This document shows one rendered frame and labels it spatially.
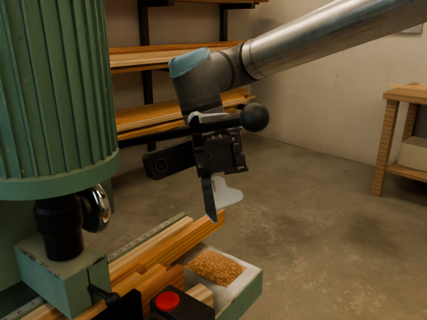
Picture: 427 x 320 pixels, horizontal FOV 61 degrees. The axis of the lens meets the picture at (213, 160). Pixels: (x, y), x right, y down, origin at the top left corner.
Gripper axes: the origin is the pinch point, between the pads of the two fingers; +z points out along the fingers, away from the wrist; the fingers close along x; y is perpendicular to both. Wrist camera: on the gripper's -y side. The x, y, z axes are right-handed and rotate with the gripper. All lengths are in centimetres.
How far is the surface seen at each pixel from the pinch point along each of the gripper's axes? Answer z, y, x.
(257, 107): 5.1, 8.0, -7.6
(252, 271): -15.7, 5.5, 25.3
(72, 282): 2.6, -19.3, 11.0
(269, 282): -131, 20, 103
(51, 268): 1.1, -22.3, 9.1
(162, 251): -16.8, -10.5, 18.3
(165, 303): 7.0, -7.0, 13.7
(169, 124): -254, -28, 21
